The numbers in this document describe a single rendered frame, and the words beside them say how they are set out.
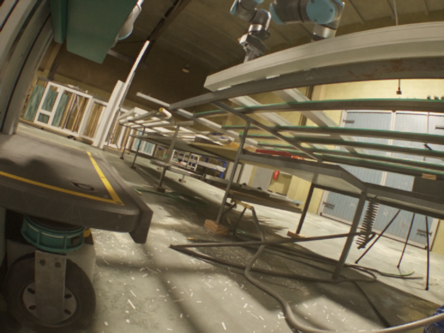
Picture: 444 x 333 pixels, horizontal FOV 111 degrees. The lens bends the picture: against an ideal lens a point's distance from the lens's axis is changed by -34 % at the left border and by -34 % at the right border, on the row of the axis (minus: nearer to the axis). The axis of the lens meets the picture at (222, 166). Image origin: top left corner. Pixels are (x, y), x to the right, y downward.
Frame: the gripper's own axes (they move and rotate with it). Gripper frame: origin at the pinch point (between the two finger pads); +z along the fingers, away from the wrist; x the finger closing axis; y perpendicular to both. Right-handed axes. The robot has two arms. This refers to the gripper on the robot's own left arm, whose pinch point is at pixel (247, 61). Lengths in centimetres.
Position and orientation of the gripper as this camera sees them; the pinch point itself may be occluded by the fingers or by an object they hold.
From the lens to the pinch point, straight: 116.3
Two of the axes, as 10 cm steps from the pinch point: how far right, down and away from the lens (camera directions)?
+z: -3.0, 9.5, -0.3
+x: -7.9, -2.6, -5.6
